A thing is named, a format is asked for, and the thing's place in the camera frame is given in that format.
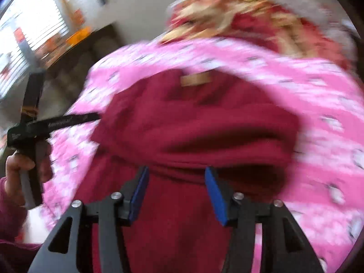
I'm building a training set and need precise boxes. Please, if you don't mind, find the maroon sweater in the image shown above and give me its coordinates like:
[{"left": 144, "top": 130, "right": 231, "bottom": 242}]
[{"left": 75, "top": 68, "right": 302, "bottom": 273}]

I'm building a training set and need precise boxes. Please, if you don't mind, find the window with white grille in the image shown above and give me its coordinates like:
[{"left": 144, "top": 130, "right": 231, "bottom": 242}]
[{"left": 0, "top": 0, "right": 70, "bottom": 97}]

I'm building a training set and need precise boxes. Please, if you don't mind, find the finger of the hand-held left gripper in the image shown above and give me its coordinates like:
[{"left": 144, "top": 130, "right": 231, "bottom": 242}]
[{"left": 77, "top": 113, "right": 102, "bottom": 126}]

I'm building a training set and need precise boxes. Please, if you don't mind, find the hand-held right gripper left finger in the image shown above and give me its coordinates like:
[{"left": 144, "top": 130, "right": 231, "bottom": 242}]
[{"left": 27, "top": 165, "right": 150, "bottom": 273}]

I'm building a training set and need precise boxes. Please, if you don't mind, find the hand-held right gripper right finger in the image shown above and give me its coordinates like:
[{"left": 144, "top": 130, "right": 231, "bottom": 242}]
[{"left": 205, "top": 166, "right": 325, "bottom": 273}]

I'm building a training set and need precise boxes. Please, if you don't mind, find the pink penguin print blanket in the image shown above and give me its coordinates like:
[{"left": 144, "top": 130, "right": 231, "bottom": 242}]
[{"left": 40, "top": 37, "right": 364, "bottom": 273}]

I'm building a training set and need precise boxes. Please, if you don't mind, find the dark wooden cabinet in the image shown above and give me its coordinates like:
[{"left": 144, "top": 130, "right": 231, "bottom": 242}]
[{"left": 37, "top": 24, "right": 123, "bottom": 91}]

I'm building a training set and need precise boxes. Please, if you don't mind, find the person's left hand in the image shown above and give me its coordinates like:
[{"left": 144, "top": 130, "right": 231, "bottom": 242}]
[{"left": 5, "top": 145, "right": 54, "bottom": 207}]

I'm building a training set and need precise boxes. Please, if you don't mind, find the orange plastic basket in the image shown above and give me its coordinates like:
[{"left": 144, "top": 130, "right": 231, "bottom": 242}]
[{"left": 67, "top": 27, "right": 91, "bottom": 44}]

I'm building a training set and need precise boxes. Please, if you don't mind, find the red yellow floral quilt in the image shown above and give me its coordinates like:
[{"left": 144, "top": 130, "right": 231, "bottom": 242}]
[{"left": 161, "top": 0, "right": 350, "bottom": 63}]

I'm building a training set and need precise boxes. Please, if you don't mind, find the grey floral pillow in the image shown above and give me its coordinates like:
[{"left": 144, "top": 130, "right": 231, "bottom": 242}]
[{"left": 168, "top": 0, "right": 359, "bottom": 43}]

